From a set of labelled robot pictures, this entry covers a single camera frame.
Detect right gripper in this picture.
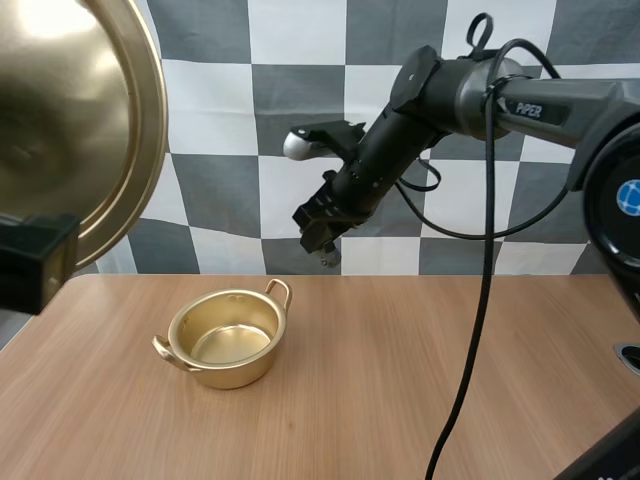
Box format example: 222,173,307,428
292,169,374,255

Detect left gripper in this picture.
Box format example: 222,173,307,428
0,212,82,317

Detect gold pot lid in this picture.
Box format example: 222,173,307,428
0,0,169,275

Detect checked cloth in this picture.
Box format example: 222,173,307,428
93,0,640,277

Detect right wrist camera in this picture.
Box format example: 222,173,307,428
282,119,369,162

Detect black cable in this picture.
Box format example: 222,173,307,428
423,40,563,480
393,153,577,241

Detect gold pot with two handles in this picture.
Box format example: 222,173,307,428
151,278,293,391

